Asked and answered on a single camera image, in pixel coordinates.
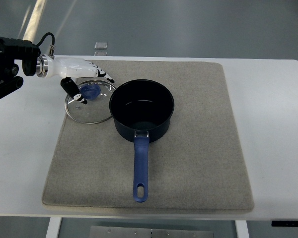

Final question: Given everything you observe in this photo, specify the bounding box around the beige felt mat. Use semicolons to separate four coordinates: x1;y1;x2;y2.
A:
42;60;254;214

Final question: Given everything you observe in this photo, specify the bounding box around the white table leg right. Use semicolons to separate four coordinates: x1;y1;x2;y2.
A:
235;220;250;238

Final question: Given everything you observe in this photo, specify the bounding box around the metal plate under table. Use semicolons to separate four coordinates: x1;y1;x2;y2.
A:
89;226;214;238

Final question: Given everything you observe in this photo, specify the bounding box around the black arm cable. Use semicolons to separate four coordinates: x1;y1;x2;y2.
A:
36;32;56;57

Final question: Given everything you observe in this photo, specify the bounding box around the white table leg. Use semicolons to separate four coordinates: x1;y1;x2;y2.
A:
235;220;250;238
45;217;62;238

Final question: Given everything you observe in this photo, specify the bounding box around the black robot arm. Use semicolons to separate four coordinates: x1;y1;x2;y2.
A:
0;37;41;99

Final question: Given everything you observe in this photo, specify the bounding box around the small clear floor plate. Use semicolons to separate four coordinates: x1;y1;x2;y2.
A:
94;41;108;50

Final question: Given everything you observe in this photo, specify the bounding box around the black table control panel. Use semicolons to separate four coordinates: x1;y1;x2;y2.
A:
271;220;298;228

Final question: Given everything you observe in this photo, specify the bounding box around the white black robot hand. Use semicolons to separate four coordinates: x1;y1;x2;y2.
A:
36;55;114;104

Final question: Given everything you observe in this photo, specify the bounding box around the glass lid with blue knob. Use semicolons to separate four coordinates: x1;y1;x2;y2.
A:
64;79;116;124

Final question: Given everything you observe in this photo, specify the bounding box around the dark blue saucepan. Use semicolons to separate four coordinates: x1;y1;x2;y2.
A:
109;79;174;203

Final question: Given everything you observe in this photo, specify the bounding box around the white table leg left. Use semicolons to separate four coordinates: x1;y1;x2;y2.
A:
45;217;62;238

